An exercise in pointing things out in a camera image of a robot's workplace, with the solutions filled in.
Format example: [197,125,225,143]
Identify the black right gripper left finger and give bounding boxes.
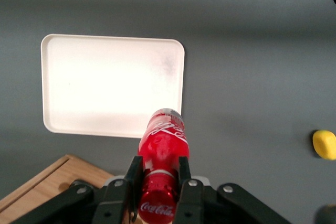
[94,155,144,224]

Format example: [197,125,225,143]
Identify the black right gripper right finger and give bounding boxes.
[173,156,212,224]

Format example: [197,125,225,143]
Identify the cream plastic tray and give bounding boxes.
[40,34,185,139]

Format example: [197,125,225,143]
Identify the wooden drawer cabinet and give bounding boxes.
[0,154,144,224]

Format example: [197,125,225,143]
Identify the red coke bottle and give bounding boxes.
[136,108,191,224]

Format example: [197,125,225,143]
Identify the yellow lemon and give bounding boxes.
[312,129,336,161]

